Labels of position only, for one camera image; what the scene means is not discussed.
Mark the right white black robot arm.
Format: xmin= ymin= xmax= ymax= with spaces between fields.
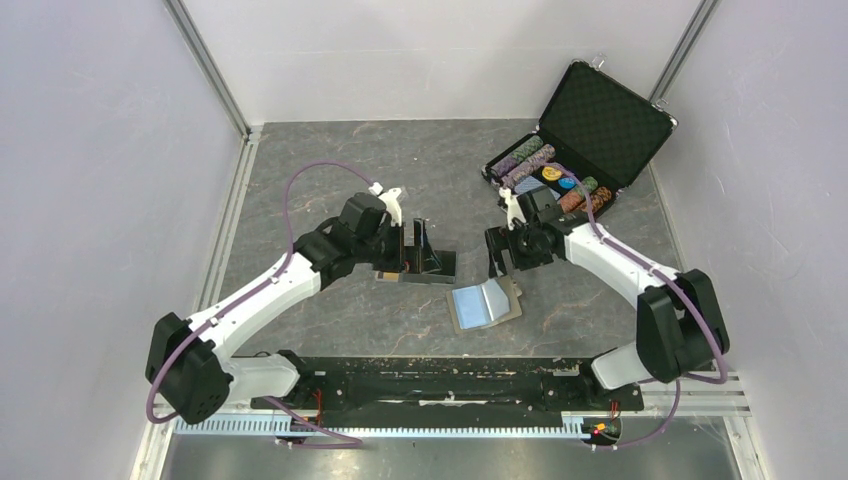
xmin=485 ymin=187 xmax=730 ymax=408

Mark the green poker chip row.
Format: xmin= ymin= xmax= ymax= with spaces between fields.
xmin=510 ymin=135 xmax=544 ymax=163

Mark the purple poker chip row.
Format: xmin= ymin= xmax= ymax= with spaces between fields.
xmin=490 ymin=144 xmax=556 ymax=189

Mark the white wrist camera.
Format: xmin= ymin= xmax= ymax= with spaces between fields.
xmin=498 ymin=187 xmax=526 ymax=231
xmin=368 ymin=182 xmax=407 ymax=227

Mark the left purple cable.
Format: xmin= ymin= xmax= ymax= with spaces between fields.
xmin=145 ymin=160 xmax=382 ymax=450

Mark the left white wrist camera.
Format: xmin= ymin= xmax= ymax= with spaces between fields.
xmin=368 ymin=182 xmax=407 ymax=227

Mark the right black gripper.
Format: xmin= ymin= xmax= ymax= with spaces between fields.
xmin=485 ymin=221 xmax=553 ymax=278

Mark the black poker chip case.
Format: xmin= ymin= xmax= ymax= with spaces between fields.
xmin=481 ymin=60 xmax=678 ymax=216

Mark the yellow dealer chip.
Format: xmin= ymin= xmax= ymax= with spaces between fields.
xmin=541 ymin=165 xmax=563 ymax=182

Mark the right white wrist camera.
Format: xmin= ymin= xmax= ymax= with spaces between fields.
xmin=498 ymin=187 xmax=526 ymax=231

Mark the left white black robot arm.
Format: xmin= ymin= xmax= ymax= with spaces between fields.
xmin=145 ymin=188 xmax=451 ymax=424

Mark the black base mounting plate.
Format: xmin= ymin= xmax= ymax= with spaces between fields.
xmin=281 ymin=356 xmax=644 ymax=428

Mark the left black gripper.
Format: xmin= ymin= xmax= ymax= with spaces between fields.
xmin=354 ymin=218 xmax=440 ymax=274

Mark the aluminium frame rail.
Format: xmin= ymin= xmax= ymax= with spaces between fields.
xmin=129 ymin=0 xmax=266 ymax=480

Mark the blue dealer chip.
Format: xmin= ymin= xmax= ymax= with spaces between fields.
xmin=557 ymin=176 xmax=577 ymax=190

